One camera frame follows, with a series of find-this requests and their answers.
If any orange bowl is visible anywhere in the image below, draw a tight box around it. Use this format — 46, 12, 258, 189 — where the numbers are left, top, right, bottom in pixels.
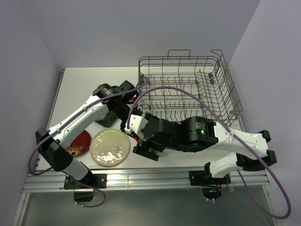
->
133, 137, 165, 159

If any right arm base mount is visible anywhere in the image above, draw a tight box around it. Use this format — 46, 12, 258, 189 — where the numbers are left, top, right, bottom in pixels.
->
189, 170, 231, 203

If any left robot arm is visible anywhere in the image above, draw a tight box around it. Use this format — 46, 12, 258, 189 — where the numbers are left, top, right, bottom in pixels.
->
35, 81, 141, 188

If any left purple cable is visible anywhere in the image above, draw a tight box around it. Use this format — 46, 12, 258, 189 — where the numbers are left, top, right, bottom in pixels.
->
28, 75, 150, 208

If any purple cable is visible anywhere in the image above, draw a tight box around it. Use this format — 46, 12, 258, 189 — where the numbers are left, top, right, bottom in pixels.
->
126, 86, 292, 219
28, 75, 150, 208

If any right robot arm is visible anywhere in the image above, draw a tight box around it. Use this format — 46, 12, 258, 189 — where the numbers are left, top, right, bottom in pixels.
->
123, 113, 277, 186

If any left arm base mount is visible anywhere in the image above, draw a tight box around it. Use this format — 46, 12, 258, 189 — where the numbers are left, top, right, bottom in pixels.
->
63, 173, 107, 205

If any red floral small plate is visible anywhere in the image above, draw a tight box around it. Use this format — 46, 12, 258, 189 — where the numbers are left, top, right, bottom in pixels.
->
66, 130, 91, 157

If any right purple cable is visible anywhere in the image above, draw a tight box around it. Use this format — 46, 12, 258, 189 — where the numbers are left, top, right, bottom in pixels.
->
126, 86, 292, 219

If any black square floral plate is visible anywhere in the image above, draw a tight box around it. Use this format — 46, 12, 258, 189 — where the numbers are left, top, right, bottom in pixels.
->
95, 111, 117, 128

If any cream green round plate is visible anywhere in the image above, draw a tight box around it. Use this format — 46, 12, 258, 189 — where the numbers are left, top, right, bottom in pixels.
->
89, 129, 130, 167

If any grey wire dish rack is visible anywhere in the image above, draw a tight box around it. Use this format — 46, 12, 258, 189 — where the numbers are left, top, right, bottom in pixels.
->
138, 49, 245, 130

